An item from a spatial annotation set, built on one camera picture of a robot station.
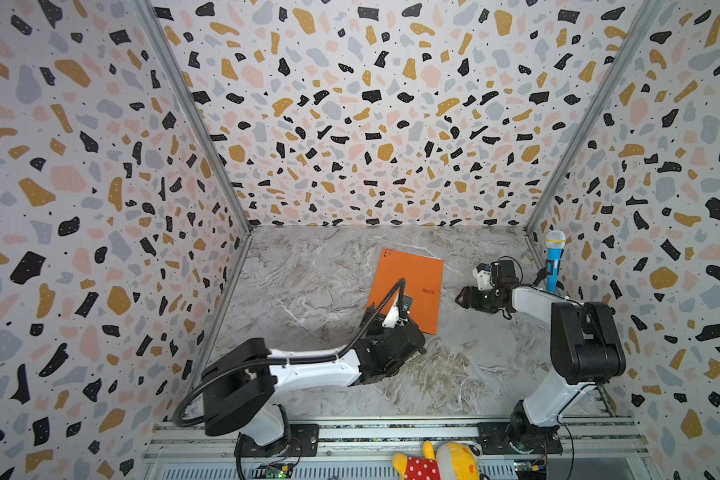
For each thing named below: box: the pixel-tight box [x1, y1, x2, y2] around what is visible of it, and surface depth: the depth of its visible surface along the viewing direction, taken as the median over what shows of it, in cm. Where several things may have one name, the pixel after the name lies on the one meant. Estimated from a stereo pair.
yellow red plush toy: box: [392, 441, 489, 480], surface depth 67 cm
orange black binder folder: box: [368, 248, 444, 335], surface depth 112 cm
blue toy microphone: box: [545, 230, 566, 293], surface depth 86 cm
